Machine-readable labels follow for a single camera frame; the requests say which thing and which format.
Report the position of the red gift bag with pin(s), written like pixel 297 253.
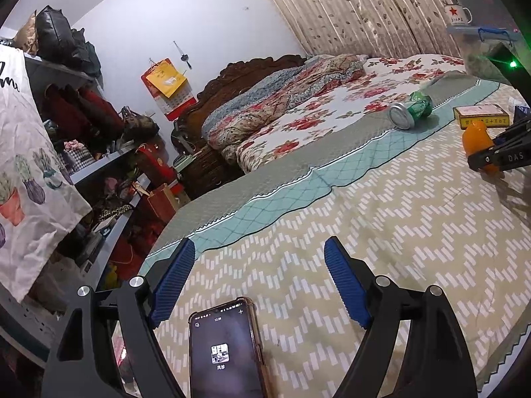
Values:
pixel 153 161

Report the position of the grey shelf unit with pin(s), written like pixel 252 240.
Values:
pixel 103 161

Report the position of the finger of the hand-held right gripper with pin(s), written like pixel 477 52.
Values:
pixel 510 157
pixel 516 132

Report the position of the floral bed sheet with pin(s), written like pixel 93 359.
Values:
pixel 332 112

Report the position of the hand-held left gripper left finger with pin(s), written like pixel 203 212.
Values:
pixel 172 286

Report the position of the black leather bag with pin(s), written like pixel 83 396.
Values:
pixel 58 37

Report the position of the yellow cardboard box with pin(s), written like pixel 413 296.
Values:
pixel 481 116

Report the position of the dark wooden nightstand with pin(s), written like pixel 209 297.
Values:
pixel 203 170

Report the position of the brown paper bag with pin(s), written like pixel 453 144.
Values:
pixel 161 205

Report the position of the carved wooden headboard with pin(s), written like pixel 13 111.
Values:
pixel 240 70

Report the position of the green drink can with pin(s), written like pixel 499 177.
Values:
pixel 410 111

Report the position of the cactus-print white cloth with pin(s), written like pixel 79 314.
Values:
pixel 29 166

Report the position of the folded patchwork quilt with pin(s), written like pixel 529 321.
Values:
pixel 269 99

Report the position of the beige leaf-print curtain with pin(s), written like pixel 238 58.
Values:
pixel 365 8

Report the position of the patterned brown handbag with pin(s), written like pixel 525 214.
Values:
pixel 141 126

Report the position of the white red-star enamel mug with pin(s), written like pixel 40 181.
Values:
pixel 455 14

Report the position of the black smartphone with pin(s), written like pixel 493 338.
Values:
pixel 226 352

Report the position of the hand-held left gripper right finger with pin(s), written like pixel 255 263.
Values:
pixel 346 284

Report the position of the orange plastic container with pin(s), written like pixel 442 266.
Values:
pixel 477 139

